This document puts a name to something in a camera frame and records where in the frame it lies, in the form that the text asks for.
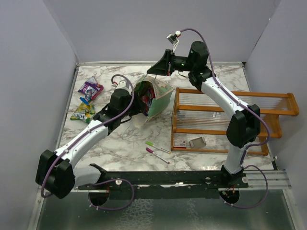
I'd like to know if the red snack packet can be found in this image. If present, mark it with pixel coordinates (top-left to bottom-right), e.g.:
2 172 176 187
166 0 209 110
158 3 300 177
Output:
141 85 156 116

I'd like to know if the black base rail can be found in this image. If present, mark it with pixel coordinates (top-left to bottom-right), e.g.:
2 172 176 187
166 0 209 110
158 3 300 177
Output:
78 164 248 205

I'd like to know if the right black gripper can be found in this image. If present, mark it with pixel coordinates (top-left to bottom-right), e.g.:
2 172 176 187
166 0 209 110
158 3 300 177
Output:
147 49 195 77

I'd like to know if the green capped pen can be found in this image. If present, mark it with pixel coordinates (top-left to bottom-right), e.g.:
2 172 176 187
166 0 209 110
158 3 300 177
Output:
145 141 171 154

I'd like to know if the purple snack packet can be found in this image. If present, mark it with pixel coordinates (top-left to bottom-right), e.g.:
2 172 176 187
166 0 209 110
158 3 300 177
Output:
78 76 104 100

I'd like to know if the small open cardboard box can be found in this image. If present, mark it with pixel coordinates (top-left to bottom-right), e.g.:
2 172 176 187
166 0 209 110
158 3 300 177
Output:
189 137 206 149

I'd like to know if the red white card box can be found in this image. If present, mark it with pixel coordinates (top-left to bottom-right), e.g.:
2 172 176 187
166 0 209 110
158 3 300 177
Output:
173 140 187 149

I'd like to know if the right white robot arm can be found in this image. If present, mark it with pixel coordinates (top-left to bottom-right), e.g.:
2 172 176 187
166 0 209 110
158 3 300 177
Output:
147 41 260 187

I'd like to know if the yellow green snack packet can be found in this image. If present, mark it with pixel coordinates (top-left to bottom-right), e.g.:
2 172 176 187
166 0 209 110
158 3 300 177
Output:
70 102 95 124

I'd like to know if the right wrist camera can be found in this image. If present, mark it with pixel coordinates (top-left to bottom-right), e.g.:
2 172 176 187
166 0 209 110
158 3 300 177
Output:
166 31 181 52

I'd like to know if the blue candy packet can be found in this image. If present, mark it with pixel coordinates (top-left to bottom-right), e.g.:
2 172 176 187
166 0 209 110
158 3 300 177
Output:
80 86 94 105

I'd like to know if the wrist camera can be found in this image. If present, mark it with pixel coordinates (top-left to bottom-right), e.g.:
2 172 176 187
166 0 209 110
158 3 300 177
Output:
113 80 131 93
166 31 181 52

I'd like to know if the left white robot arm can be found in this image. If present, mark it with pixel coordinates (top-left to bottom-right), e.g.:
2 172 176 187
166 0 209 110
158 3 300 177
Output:
35 87 145 199

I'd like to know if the green printed paper bag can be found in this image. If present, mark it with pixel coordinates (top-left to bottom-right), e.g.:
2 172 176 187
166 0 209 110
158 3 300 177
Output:
130 75 174 129

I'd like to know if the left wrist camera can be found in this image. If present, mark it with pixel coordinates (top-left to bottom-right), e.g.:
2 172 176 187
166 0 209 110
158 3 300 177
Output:
113 80 131 93

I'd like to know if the purple capped pen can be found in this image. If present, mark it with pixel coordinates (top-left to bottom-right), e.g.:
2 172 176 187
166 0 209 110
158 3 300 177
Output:
146 148 170 164

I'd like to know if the wooden rack with clear rods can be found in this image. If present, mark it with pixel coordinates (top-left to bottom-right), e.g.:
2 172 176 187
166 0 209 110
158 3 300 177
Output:
170 88 300 156

